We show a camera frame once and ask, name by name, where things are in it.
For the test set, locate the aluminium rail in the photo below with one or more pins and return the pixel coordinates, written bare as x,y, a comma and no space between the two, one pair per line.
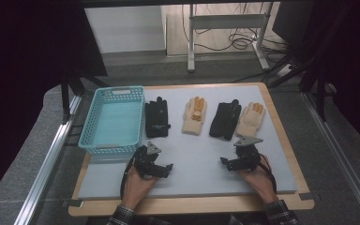
48,159
340,153

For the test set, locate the black glove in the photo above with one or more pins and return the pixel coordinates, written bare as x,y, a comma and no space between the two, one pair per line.
225,120
157,120

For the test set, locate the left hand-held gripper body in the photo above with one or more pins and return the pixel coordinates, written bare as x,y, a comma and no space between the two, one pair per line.
145,162

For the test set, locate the white panel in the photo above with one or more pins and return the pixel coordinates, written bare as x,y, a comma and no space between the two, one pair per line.
125,29

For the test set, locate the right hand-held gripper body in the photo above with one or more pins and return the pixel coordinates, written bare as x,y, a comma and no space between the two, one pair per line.
248,156

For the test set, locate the teal plastic basket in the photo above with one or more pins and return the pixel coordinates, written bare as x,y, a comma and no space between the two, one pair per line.
115,122

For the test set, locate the white power strip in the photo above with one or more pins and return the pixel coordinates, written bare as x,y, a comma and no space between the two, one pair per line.
283,70

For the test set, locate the grey tape piece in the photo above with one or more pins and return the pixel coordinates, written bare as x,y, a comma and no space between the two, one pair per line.
309,196
73,203

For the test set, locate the person's left hand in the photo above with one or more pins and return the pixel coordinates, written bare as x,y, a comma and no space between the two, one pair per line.
137,187

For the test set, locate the black tripod stand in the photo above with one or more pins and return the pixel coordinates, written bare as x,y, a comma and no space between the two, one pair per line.
65,97
320,93

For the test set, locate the white metal stand frame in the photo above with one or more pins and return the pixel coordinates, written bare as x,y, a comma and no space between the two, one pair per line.
228,22

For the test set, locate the cream glove with orange fingertips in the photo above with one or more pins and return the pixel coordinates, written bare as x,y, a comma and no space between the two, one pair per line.
194,120
250,122

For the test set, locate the grey foam mat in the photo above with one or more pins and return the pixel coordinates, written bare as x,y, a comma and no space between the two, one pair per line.
193,153

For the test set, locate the person's right hand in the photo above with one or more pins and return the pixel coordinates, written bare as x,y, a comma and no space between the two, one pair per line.
259,182

